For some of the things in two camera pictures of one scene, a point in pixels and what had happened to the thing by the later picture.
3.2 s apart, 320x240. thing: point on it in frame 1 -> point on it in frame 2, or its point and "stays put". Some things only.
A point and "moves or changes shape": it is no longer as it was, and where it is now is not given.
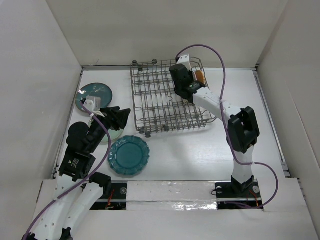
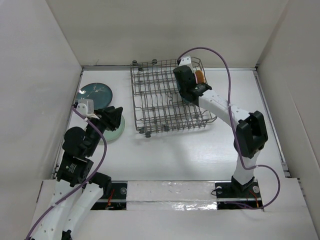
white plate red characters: [195, 75] stays put
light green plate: [113, 134] stays put
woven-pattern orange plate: [200, 76] stays put
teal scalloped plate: [129, 155] moves or changes shape
